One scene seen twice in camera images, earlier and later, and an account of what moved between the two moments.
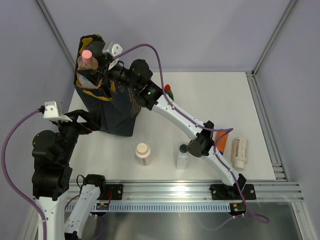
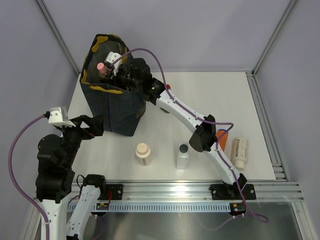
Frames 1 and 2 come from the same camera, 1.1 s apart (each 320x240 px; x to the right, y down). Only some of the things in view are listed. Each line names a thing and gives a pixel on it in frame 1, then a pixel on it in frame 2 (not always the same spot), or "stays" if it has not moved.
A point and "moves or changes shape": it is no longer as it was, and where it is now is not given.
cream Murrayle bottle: [239, 155] stays
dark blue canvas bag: [116, 102] moves or changes shape
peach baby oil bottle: [86, 62] moves or changes shape
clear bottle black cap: [182, 160] stays
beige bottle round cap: [143, 152] stays
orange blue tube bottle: [221, 144] stays
